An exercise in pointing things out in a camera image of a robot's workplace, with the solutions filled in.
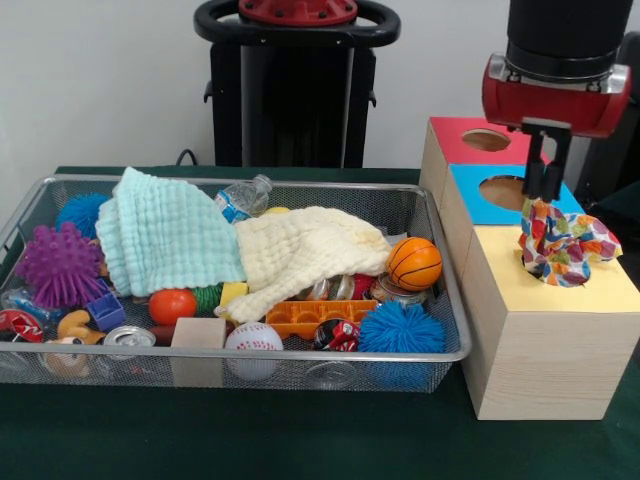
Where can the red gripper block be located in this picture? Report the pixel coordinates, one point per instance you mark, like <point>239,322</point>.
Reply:
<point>550,105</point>

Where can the polka-dot paper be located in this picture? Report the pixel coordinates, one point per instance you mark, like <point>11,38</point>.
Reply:
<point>560,245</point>

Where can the wooden three-hole sorting box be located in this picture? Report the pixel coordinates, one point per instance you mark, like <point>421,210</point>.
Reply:
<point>540,360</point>

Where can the silver mesh bin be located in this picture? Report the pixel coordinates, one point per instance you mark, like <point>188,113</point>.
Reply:
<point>125,377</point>

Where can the orange toy basketball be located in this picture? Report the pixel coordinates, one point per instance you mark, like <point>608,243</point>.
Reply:
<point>415,262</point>

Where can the blue fuzzy ball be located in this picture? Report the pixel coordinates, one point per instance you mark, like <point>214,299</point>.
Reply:
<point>402,327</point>
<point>80,212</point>

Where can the cream cloth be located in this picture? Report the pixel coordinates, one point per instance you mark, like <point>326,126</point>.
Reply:
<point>300,250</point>

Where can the white toy baseball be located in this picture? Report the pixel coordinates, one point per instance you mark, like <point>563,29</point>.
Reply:
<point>254,337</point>

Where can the dark green tablecloth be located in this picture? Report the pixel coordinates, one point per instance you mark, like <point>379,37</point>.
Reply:
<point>300,440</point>

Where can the plain wooden block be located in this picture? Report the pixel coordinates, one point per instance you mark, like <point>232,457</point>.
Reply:
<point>197,334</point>

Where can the mint green cloth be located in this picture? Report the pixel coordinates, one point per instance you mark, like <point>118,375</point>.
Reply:
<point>160,235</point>

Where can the orange-red ball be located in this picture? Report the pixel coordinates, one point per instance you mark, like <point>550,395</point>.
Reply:
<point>172,306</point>

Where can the purple spiky ball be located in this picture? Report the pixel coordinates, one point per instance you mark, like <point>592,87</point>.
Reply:
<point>60,265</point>

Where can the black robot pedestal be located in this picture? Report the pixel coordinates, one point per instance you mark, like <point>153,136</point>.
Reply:
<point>300,100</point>

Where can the red robot base mount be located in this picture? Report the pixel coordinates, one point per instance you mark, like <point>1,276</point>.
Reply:
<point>300,12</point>

